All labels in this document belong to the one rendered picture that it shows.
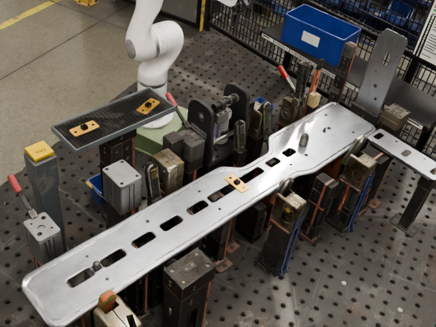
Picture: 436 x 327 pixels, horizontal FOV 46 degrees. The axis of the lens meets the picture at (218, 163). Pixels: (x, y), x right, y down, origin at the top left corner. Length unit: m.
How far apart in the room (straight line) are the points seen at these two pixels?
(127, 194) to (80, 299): 0.33
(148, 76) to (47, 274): 0.93
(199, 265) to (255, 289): 0.42
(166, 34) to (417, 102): 1.05
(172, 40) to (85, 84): 1.94
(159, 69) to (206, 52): 0.90
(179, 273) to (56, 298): 0.31
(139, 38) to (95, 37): 2.53
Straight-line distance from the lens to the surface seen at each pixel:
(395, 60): 2.03
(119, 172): 1.51
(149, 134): 2.14
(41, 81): 3.92
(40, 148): 1.53
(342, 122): 2.04
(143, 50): 1.93
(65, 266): 1.44
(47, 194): 1.61
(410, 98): 2.26
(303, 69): 1.94
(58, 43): 4.36
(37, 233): 1.44
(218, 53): 2.91
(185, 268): 1.39
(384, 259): 2.01
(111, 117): 1.63
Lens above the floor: 2.15
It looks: 42 degrees down
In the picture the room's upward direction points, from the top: 8 degrees clockwise
